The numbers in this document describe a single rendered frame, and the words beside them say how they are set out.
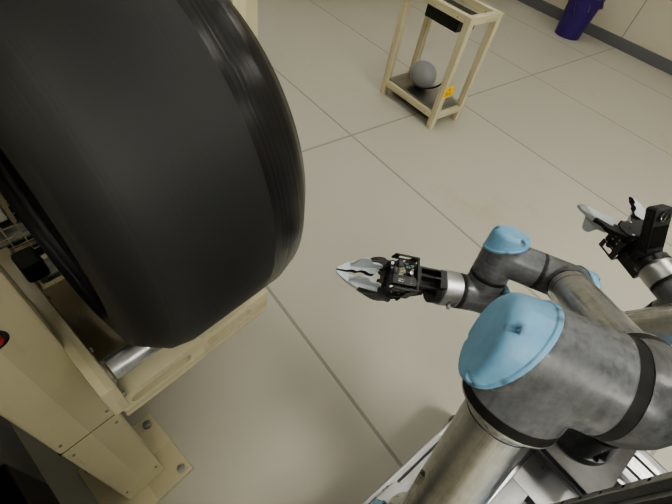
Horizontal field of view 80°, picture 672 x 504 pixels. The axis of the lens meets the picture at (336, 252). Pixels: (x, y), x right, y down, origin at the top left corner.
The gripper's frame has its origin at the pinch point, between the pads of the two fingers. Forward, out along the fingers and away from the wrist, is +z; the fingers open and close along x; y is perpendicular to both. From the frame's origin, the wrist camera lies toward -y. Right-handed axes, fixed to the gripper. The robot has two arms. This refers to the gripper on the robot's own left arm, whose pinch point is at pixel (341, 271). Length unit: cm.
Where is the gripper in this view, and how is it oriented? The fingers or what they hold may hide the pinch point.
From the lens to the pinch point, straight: 80.7
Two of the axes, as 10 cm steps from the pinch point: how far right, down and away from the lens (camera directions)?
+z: -9.6, -1.9, -2.1
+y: 2.6, -3.2, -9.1
